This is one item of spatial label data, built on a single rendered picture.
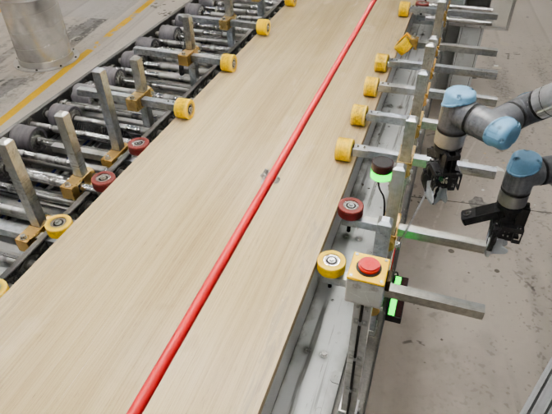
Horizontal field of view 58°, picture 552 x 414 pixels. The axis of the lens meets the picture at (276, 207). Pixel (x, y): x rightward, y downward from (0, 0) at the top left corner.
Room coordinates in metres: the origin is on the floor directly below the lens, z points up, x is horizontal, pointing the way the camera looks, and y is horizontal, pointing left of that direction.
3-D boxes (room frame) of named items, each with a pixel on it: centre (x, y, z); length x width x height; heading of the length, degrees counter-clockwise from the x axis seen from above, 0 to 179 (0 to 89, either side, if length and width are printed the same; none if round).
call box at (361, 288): (0.65, -0.17, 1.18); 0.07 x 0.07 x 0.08; 70
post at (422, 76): (1.60, -0.51, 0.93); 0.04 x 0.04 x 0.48; 70
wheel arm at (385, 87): (1.86, -0.64, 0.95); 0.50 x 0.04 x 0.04; 70
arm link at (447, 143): (1.10, -0.46, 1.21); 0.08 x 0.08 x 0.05
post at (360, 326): (0.64, -0.17, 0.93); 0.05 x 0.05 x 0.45; 70
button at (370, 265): (0.65, -0.17, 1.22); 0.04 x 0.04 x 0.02
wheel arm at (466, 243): (1.14, -0.42, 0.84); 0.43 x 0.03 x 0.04; 70
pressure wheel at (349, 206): (1.21, -0.23, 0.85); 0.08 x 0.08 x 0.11
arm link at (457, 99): (1.10, -0.45, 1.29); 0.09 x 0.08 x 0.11; 35
